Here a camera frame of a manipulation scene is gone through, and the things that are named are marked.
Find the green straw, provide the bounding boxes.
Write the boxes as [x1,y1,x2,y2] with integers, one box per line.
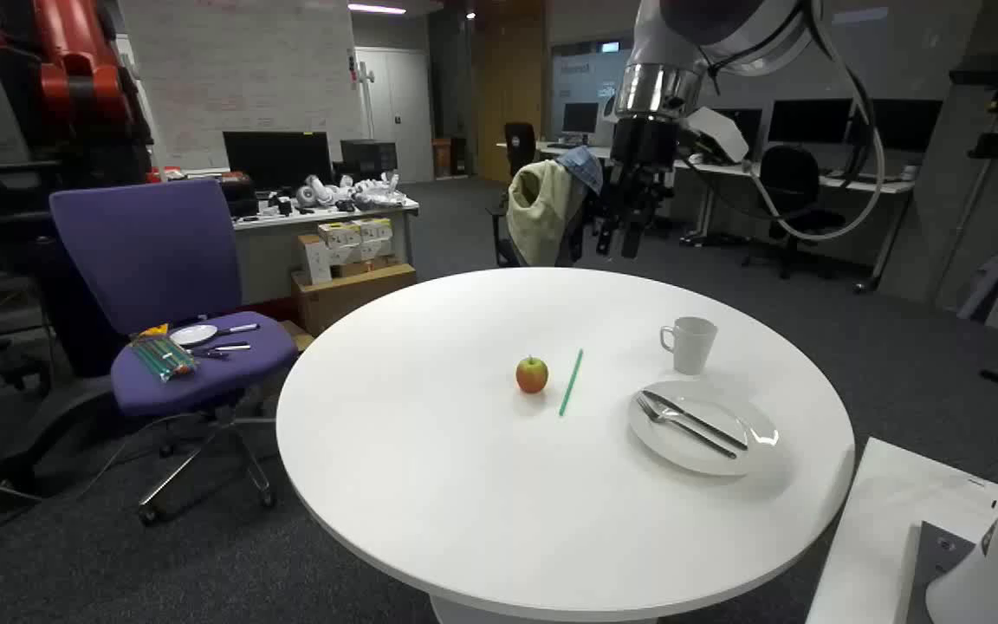
[554,346,587,419]

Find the white robot base platform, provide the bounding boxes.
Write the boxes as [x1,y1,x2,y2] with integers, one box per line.
[807,435,998,624]

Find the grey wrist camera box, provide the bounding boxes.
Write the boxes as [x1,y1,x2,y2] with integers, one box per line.
[683,104,751,167]

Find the blue cloth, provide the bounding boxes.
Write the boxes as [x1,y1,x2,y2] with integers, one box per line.
[557,147,609,197]

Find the small black monitor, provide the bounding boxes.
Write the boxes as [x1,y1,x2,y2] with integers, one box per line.
[339,139,399,181]

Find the long white office desk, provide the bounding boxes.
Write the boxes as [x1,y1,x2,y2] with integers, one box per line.
[670,152,919,290]

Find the white plastic parts heap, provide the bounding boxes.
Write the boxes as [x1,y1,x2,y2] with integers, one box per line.
[294,170,409,215]

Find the purple office chair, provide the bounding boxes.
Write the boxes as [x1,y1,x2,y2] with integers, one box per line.
[0,178,301,532]

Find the thin gripper cable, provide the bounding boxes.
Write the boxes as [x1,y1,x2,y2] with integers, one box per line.
[751,0,891,248]

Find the white dinner plate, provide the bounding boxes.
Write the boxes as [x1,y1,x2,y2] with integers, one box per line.
[623,379,799,481]

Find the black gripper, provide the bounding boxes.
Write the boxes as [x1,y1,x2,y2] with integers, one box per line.
[592,116,679,259]

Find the large brown cardboard box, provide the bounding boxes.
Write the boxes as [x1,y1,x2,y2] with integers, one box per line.
[292,259,421,338]

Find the black office chair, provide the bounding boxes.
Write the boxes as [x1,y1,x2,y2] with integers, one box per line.
[757,144,851,280]

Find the green striped pack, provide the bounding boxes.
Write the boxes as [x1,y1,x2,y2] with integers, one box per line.
[132,338,198,385]

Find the silver fork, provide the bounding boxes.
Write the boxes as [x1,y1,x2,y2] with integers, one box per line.
[635,397,742,465]

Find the white mug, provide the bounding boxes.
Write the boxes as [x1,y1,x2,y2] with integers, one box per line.
[654,314,720,379]

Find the red industrial robot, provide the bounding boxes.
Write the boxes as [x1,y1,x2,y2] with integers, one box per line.
[0,0,155,186]

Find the white yellow packaged box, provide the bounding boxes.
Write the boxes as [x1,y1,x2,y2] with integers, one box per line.
[320,218,363,278]
[353,215,394,271]

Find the white cluttered desk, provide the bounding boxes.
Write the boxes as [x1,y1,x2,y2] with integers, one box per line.
[228,194,422,307]

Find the chair with beige jacket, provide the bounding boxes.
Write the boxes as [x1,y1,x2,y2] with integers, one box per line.
[494,152,606,271]

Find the small white carton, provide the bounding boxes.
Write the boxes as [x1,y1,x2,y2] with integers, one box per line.
[297,228,337,289]

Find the large black monitor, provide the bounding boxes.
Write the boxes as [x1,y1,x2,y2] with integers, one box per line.
[223,130,337,194]

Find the black office monitor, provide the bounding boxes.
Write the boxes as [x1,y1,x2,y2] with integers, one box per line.
[765,99,855,147]
[871,99,947,152]

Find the red yellow apple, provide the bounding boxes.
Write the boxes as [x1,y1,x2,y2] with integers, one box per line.
[512,353,551,399]

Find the small white plate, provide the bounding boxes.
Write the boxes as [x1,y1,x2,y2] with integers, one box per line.
[167,322,223,352]

